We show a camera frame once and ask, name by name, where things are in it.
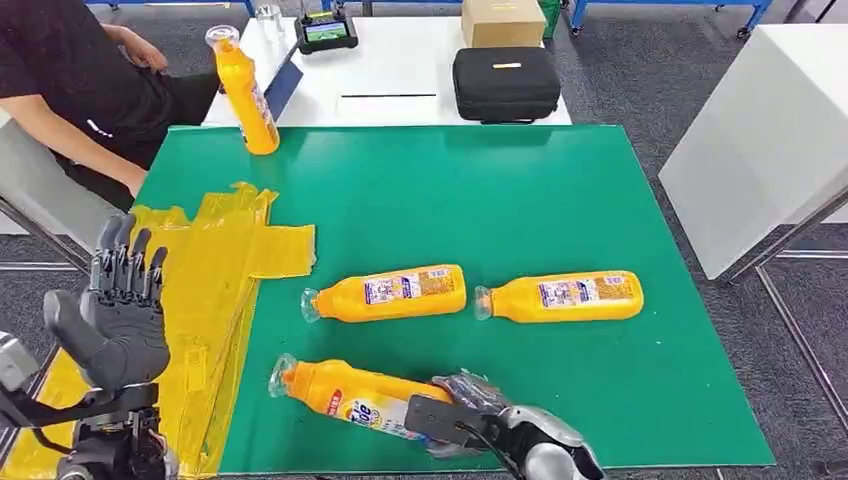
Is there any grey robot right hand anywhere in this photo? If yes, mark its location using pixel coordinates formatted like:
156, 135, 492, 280
427, 369, 588, 468

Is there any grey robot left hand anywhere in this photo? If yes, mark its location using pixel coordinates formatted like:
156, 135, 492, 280
42, 213, 172, 392

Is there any orange drink bottle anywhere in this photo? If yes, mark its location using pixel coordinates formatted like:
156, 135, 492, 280
473, 270, 645, 325
268, 352, 465, 444
299, 264, 468, 325
204, 24, 281, 157

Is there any yellow plastic sheet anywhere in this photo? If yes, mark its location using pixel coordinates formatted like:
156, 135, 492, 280
0, 182, 318, 480

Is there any green table mat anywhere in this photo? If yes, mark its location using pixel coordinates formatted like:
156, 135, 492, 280
135, 124, 776, 475

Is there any person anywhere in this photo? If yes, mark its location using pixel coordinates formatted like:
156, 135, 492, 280
0, 0, 223, 213

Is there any person's left hand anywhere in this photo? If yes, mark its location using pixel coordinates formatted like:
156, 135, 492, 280
105, 25, 169, 74

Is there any blue tablet cover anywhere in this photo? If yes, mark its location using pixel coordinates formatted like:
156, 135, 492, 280
263, 40, 305, 124

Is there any black zip case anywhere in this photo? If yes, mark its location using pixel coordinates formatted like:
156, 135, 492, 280
452, 46, 562, 125

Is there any clear glass cup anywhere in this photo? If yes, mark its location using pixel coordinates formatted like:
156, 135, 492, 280
254, 3, 285, 38

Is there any black controller with screen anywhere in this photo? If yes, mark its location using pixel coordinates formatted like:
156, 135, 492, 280
294, 9, 360, 56

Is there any cardboard box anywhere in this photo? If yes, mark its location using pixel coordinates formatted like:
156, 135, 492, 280
460, 0, 547, 49

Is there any green crate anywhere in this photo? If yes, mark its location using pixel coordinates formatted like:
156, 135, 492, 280
537, 0, 563, 40

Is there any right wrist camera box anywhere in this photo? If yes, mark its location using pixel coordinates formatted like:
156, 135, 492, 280
404, 394, 490, 446

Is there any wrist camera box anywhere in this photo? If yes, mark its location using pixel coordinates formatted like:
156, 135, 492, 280
0, 331, 41, 395
404, 394, 490, 446

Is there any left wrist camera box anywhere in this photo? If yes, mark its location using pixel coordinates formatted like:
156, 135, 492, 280
0, 331, 41, 395

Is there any white table with metal frame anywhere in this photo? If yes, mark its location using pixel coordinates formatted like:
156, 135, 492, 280
657, 24, 848, 283
0, 109, 127, 276

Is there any blue metal frame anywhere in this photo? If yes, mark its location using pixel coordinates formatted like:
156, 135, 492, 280
568, 0, 773, 38
86, 0, 256, 16

